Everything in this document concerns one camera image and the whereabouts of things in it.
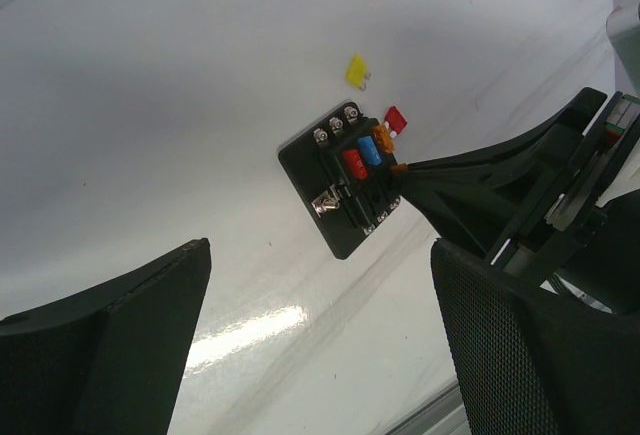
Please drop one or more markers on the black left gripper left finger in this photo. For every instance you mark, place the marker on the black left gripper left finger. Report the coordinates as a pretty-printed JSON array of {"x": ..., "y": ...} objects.
[{"x": 109, "y": 359}]

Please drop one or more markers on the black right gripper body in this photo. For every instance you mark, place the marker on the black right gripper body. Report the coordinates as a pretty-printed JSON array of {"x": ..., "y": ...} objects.
[{"x": 583, "y": 225}]

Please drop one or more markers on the black fuse box base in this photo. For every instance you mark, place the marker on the black fuse box base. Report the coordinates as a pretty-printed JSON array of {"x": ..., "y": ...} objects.
[{"x": 345, "y": 210}]

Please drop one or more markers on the blue blade fuse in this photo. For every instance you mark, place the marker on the blue blade fuse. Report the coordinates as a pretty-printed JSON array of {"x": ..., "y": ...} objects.
[{"x": 369, "y": 150}]

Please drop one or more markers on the red blade fuse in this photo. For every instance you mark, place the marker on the red blade fuse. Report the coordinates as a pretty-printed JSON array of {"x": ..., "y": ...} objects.
[
  {"x": 394, "y": 121},
  {"x": 355, "y": 164}
]

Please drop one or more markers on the red blade fuse front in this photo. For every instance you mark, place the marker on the red blade fuse front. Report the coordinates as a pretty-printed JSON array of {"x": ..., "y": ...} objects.
[{"x": 355, "y": 164}]

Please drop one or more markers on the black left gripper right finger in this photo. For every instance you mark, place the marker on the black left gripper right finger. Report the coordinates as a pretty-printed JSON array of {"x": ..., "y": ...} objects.
[{"x": 529, "y": 361}]

